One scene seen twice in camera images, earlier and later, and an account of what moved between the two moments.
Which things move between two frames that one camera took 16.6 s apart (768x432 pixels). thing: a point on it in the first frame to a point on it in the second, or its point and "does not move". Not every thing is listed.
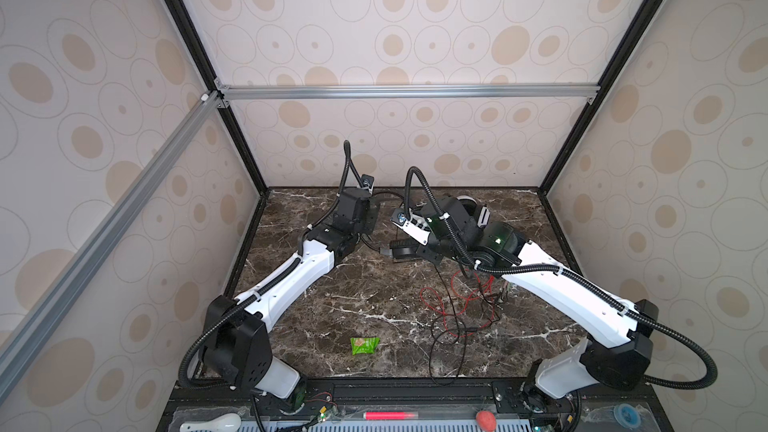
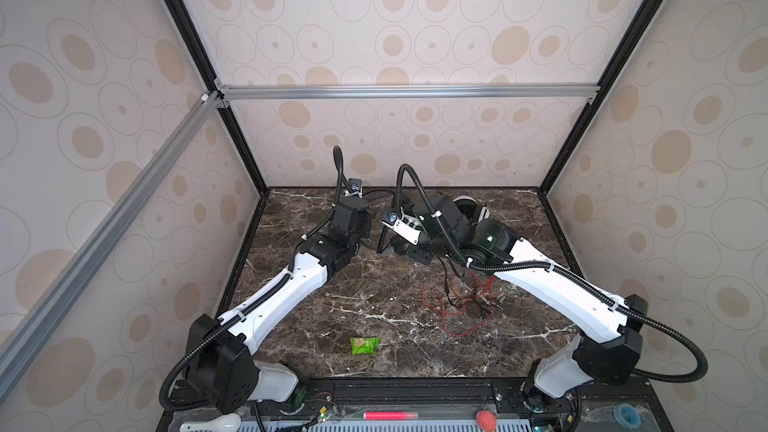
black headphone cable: x=445 y=331 to x=446 y=285
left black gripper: x=371 y=220 does not move
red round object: x=486 y=420 does not move
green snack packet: x=364 y=345 does not move
